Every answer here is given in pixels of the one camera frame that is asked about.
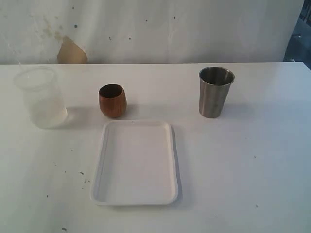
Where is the translucent plastic container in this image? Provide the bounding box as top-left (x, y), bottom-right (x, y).
top-left (14, 66), bottom-right (68, 129)

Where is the brown wooden cup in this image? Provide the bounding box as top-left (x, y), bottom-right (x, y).
top-left (99, 84), bottom-right (127, 118)

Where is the dark blue background object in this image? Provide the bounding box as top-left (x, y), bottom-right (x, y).
top-left (283, 0), bottom-right (311, 69)

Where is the stainless steel cup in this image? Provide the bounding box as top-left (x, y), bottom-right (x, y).
top-left (199, 67), bottom-right (235, 118)

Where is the white rectangular tray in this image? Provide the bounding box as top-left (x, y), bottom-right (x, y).
top-left (90, 120), bottom-right (179, 206)

